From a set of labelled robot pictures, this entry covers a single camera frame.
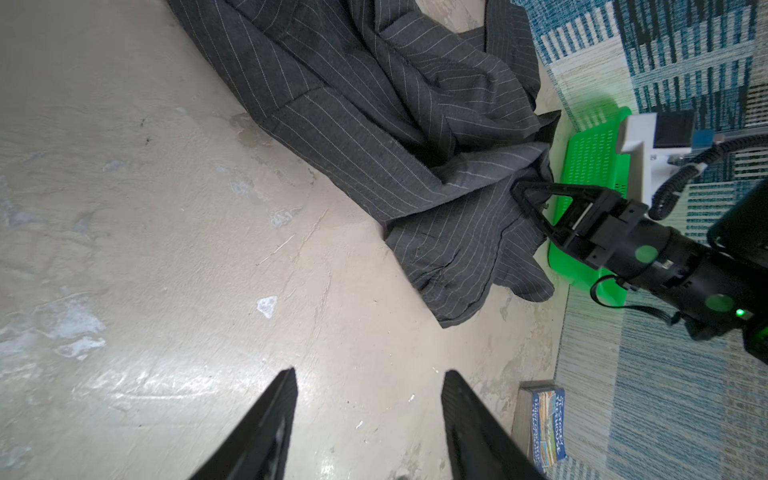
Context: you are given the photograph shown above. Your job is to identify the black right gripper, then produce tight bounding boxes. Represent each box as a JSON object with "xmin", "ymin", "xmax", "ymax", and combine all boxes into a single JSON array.
[{"xmin": 511, "ymin": 180, "xmax": 649, "ymax": 269}]

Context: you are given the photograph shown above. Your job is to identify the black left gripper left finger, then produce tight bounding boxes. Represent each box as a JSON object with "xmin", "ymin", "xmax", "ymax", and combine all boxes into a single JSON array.
[{"xmin": 191, "ymin": 368, "xmax": 298, "ymax": 480}]

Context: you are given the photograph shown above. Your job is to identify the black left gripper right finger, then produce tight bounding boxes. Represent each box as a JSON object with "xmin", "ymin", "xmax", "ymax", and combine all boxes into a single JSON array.
[{"xmin": 441, "ymin": 370, "xmax": 543, "ymax": 480}]

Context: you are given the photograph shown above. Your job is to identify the green plastic basket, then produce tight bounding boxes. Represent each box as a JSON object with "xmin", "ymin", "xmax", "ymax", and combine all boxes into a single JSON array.
[{"xmin": 548, "ymin": 107, "xmax": 632, "ymax": 306}]

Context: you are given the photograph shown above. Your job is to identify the black corrugated cable conduit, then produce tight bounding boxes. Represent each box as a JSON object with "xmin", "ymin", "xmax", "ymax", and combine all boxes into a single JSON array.
[{"xmin": 647, "ymin": 131, "xmax": 768, "ymax": 222}]

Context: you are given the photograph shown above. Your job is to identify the colourful treehouse book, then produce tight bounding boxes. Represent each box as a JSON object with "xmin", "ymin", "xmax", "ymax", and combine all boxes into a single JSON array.
[{"xmin": 511, "ymin": 380, "xmax": 567, "ymax": 474}]

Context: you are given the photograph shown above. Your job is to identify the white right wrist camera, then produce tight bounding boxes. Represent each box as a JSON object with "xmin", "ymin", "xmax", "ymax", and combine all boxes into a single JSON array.
[{"xmin": 616, "ymin": 111, "xmax": 716, "ymax": 206}]

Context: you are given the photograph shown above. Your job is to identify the dark pinstriped long sleeve shirt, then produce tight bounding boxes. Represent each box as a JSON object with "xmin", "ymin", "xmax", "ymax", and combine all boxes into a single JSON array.
[{"xmin": 170, "ymin": 1, "xmax": 559, "ymax": 327}]

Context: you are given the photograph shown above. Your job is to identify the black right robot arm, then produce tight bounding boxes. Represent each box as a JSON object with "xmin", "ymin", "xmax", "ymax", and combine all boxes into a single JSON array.
[{"xmin": 511, "ymin": 180, "xmax": 767, "ymax": 361}]

